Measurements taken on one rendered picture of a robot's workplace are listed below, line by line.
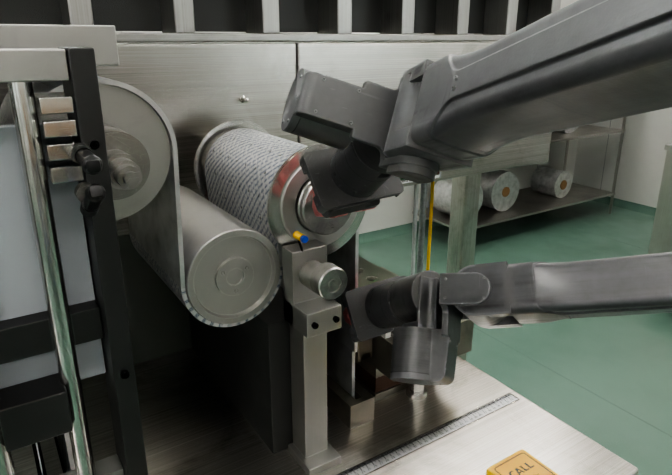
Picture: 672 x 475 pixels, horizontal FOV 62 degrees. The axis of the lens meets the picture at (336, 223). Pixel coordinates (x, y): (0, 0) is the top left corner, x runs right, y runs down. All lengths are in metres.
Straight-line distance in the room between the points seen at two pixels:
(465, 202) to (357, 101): 1.16
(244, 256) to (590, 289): 0.38
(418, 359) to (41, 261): 0.39
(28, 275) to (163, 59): 0.52
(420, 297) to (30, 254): 0.39
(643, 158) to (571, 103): 5.29
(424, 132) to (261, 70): 0.65
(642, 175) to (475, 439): 4.85
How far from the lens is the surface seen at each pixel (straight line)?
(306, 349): 0.73
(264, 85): 1.02
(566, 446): 0.91
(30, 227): 0.51
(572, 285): 0.62
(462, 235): 1.65
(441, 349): 0.64
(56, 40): 0.56
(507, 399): 0.98
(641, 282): 0.62
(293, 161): 0.68
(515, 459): 0.83
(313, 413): 0.78
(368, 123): 0.48
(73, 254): 0.52
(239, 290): 0.70
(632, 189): 5.67
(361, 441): 0.86
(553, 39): 0.30
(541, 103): 0.32
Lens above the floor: 1.45
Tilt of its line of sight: 18 degrees down
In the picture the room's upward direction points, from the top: straight up
